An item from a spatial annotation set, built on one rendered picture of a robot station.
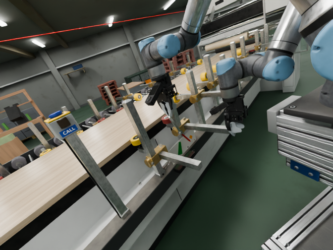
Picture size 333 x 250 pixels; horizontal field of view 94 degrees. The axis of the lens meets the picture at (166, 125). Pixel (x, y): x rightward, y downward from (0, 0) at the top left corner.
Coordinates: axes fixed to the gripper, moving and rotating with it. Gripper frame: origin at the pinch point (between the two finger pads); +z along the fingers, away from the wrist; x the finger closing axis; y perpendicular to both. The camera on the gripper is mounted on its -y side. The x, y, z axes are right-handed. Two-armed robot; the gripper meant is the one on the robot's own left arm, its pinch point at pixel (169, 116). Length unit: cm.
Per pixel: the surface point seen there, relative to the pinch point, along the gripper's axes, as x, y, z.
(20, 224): 26, -70, 10
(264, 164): -18, 81, 101
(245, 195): -13, 40, 100
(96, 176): 5.8, -41.2, 4.0
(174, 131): 7.3, 6.1, 14.4
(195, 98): 5.4, 32.2, 5.1
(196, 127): -4.2, 13.2, 14.6
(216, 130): -15.9, 13.2, 15.3
